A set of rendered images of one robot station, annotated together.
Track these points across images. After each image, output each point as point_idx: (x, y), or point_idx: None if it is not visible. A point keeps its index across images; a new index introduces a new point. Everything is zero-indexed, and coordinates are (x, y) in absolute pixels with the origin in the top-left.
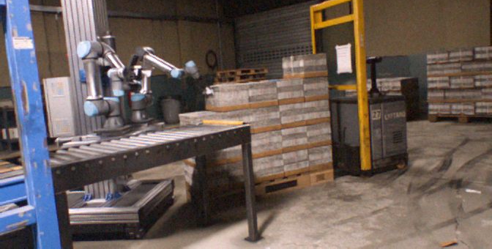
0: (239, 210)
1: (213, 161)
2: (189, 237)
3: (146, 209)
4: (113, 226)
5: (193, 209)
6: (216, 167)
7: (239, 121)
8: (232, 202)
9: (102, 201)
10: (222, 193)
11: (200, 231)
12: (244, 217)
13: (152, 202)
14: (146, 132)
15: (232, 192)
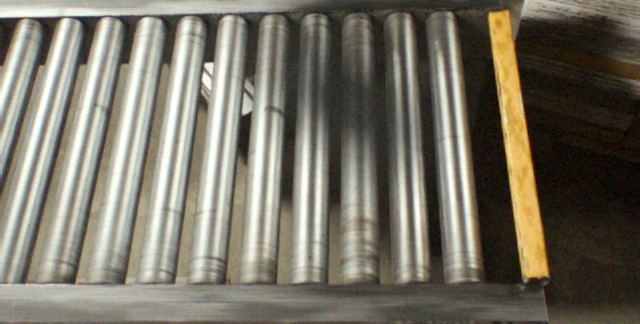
0: (590, 240)
1: (591, 55)
2: (338, 270)
3: (291, 101)
4: (201, 96)
5: (492, 109)
6: (597, 73)
7: (523, 255)
8: (612, 175)
9: None
10: (584, 143)
11: (387, 265)
12: (556, 299)
13: (333, 74)
14: (184, 10)
15: (625, 157)
